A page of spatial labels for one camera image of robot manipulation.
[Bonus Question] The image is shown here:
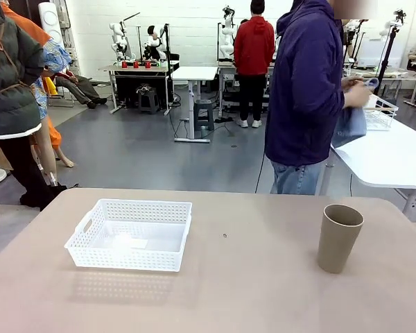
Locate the person's right hand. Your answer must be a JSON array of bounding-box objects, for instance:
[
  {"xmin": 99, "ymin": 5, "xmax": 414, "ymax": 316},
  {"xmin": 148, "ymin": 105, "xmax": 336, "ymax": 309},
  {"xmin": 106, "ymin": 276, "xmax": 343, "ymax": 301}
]
[{"xmin": 343, "ymin": 82, "xmax": 374, "ymax": 109}]

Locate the person's left hand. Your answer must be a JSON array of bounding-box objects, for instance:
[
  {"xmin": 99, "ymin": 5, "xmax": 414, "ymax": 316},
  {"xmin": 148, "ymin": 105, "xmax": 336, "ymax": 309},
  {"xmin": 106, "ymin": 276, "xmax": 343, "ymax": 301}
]
[{"xmin": 342, "ymin": 76, "xmax": 365, "ymax": 89}]

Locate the blue cloth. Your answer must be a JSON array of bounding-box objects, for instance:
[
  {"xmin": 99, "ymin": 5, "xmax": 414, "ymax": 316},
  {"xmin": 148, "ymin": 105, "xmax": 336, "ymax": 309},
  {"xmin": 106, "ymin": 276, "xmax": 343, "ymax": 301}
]
[{"xmin": 331, "ymin": 77, "xmax": 381, "ymax": 148}]

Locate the white perforated plastic basket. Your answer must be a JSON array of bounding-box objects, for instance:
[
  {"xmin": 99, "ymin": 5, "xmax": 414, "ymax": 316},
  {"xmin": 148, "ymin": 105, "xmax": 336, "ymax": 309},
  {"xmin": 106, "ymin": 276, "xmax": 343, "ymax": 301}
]
[{"xmin": 63, "ymin": 198, "xmax": 193, "ymax": 273}]

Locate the person's right forearm purple sleeve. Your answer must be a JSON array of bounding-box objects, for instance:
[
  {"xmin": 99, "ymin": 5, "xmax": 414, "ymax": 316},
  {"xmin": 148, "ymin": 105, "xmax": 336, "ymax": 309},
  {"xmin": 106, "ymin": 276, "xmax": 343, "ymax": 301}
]
[{"xmin": 318, "ymin": 78, "xmax": 347, "ymax": 117}]

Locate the white monitor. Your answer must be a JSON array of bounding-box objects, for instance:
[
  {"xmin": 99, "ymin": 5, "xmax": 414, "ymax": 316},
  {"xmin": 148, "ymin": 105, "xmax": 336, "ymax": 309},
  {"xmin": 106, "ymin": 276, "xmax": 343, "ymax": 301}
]
[{"xmin": 356, "ymin": 37, "xmax": 386, "ymax": 69}]

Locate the person in purple hoodie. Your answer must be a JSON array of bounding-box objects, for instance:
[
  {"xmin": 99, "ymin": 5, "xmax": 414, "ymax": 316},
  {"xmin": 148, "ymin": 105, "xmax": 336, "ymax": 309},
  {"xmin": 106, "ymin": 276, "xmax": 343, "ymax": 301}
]
[{"xmin": 264, "ymin": 0, "xmax": 346, "ymax": 196}]

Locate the white rounded table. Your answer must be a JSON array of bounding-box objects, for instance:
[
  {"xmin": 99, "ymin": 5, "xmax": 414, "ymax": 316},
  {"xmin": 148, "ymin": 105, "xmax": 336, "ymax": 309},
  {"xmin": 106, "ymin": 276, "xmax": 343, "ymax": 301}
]
[{"xmin": 329, "ymin": 114, "xmax": 416, "ymax": 223}]

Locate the person in red hoodie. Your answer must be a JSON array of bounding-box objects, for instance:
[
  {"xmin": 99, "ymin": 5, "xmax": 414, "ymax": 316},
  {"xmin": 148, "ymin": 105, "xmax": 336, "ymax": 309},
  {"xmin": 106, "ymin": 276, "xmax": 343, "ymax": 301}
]
[{"xmin": 233, "ymin": 0, "xmax": 277, "ymax": 129}]

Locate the wooden-top work desk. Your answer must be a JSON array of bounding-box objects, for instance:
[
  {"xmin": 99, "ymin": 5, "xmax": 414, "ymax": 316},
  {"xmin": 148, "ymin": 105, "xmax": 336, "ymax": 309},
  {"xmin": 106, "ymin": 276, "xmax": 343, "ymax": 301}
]
[{"xmin": 216, "ymin": 59, "xmax": 281, "ymax": 112}]

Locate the dark grey step stool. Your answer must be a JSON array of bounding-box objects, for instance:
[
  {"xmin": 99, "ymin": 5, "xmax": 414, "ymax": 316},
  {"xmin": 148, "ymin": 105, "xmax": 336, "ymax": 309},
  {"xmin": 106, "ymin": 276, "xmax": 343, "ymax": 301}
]
[{"xmin": 193, "ymin": 99, "xmax": 216, "ymax": 132}]

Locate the white height-adjustable desk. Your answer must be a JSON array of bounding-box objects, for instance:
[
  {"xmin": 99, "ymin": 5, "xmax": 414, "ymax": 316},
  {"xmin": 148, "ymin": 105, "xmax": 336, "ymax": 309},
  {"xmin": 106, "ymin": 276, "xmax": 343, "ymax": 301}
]
[{"xmin": 171, "ymin": 65, "xmax": 218, "ymax": 144}]

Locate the white background robot with black parts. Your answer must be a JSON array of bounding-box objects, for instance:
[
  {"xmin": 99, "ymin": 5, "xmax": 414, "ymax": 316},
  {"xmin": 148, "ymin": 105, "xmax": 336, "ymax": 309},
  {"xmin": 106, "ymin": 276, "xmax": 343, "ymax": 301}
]
[{"xmin": 142, "ymin": 23, "xmax": 170, "ymax": 62}]

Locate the dark grey plastic stool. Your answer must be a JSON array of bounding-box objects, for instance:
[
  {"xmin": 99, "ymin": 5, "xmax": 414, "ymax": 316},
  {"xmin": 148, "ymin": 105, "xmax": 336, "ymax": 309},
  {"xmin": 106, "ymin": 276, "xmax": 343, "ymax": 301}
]
[{"xmin": 137, "ymin": 85, "xmax": 159, "ymax": 115}]

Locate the seated person in dark trousers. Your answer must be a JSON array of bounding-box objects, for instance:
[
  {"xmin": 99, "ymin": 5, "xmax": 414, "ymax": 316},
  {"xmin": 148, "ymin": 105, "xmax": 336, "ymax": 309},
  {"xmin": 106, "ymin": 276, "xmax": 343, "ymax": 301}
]
[{"xmin": 53, "ymin": 67, "xmax": 108, "ymax": 110}]

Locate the figure in orange clothes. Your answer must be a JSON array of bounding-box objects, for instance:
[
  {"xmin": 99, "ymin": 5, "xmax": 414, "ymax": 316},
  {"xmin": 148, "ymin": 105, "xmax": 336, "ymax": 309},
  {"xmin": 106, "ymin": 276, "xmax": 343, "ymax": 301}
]
[{"xmin": 0, "ymin": 2, "xmax": 76, "ymax": 169}]

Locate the person in green jacket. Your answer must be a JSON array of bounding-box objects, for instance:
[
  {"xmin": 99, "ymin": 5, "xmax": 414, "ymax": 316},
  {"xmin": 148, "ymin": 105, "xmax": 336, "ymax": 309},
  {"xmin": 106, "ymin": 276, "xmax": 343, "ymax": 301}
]
[{"xmin": 0, "ymin": 0, "xmax": 69, "ymax": 211}]

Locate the white wire basket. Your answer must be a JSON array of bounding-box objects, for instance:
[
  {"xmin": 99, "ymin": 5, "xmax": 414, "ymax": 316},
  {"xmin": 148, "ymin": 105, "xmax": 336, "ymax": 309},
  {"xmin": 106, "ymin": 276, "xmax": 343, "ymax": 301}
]
[{"xmin": 362, "ymin": 93, "xmax": 399, "ymax": 132}]

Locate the black camera tripod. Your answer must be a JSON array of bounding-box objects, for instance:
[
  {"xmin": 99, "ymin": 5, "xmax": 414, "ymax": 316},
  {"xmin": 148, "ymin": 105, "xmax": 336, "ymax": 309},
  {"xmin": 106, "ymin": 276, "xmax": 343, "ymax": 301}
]
[{"xmin": 373, "ymin": 9, "xmax": 407, "ymax": 96}]

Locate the black hanging cable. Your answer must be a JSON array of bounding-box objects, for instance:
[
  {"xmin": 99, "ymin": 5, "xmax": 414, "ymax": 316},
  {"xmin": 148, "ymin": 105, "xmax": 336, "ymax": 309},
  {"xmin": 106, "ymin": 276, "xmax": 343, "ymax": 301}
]
[{"xmin": 254, "ymin": 152, "xmax": 267, "ymax": 194}]

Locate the desk with black frame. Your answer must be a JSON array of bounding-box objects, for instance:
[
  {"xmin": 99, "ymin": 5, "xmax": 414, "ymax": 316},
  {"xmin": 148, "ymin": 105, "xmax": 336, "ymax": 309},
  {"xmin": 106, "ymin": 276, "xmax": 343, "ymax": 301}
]
[{"xmin": 98, "ymin": 60, "xmax": 180, "ymax": 116}]

